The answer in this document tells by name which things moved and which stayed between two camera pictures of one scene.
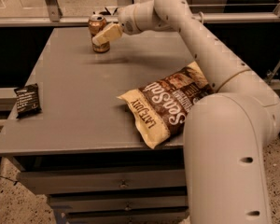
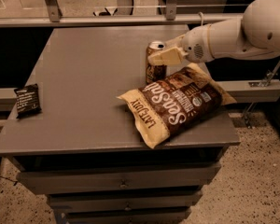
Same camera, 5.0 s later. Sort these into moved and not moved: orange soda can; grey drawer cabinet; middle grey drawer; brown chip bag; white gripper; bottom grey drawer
Moved: orange soda can; white gripper
Not moved: brown chip bag; bottom grey drawer; grey drawer cabinet; middle grey drawer
